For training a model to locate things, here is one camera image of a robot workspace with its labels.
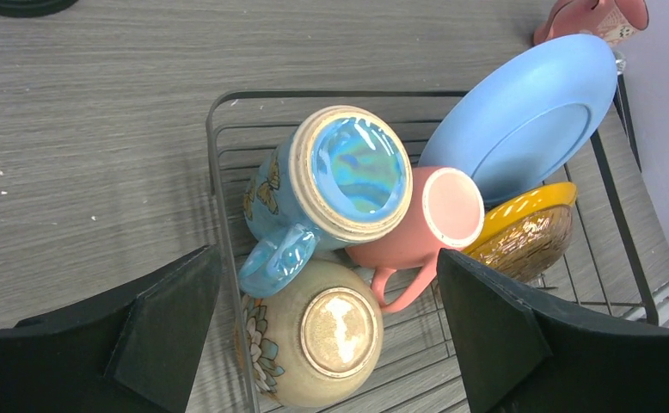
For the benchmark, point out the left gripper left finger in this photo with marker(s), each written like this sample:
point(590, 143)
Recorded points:
point(133, 348)

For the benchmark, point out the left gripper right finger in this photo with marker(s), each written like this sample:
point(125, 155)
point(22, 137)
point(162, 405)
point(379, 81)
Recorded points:
point(522, 350)

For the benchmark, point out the plain pink mug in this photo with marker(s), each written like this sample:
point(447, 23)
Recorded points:
point(446, 211)

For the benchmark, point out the pink patterned mug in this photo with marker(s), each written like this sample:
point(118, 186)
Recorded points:
point(613, 21)

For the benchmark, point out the amber glass bowl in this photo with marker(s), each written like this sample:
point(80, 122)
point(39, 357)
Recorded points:
point(526, 248)

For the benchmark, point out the yellow plate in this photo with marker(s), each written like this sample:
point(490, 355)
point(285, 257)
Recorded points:
point(509, 212)

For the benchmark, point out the beige floral bowl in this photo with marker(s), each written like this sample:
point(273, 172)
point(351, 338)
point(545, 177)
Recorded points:
point(316, 341)

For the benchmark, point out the light blue plate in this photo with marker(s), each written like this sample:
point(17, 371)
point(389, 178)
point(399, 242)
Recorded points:
point(526, 119)

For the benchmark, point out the blue glazed mug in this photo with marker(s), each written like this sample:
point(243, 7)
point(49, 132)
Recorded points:
point(343, 178)

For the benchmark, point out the black wire dish rack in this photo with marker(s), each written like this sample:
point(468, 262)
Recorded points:
point(613, 263)

